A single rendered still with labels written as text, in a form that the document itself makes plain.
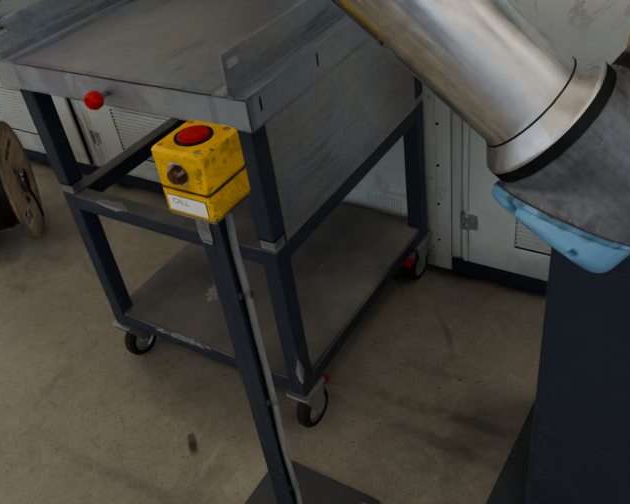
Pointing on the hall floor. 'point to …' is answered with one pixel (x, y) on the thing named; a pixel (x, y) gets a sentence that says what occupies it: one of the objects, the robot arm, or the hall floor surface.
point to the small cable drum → (7, 188)
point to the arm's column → (594, 386)
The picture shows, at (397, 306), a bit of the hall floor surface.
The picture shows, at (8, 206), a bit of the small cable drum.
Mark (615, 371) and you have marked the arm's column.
